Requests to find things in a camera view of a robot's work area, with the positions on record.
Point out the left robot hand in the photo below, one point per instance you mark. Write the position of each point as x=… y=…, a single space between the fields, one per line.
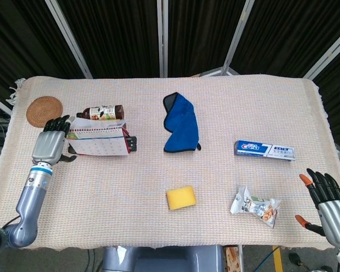
x=48 y=144

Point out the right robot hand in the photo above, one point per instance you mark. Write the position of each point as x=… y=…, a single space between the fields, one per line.
x=334 y=215

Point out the white desk calendar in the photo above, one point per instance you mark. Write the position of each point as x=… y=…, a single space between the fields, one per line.
x=102 y=146

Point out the round woven rattan coaster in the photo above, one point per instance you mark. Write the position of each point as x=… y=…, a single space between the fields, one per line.
x=42 y=110

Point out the brown sauce bottle with label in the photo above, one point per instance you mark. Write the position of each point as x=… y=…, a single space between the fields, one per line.
x=102 y=112

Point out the crumpled white snack bag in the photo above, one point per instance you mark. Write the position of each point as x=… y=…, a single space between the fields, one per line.
x=255 y=208

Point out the black plastic clip stand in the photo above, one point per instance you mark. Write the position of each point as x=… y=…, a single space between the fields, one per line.
x=133 y=144

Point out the beige woven tablecloth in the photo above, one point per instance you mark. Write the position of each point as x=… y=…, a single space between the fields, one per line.
x=130 y=184

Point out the blue toothpaste box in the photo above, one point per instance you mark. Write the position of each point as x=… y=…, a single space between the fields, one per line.
x=260 y=148

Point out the orange printed carton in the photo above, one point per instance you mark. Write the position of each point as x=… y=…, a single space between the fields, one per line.
x=232 y=259

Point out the blue microfibre cloth black trim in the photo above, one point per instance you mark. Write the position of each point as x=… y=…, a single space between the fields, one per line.
x=181 y=127

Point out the yellow sponge green underside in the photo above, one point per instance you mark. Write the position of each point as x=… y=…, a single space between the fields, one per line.
x=181 y=197

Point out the grey robot torso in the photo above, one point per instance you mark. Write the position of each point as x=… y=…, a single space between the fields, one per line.
x=164 y=259

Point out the white screen frame post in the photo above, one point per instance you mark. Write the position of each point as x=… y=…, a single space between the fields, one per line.
x=162 y=37
x=69 y=39
x=238 y=37
x=328 y=52

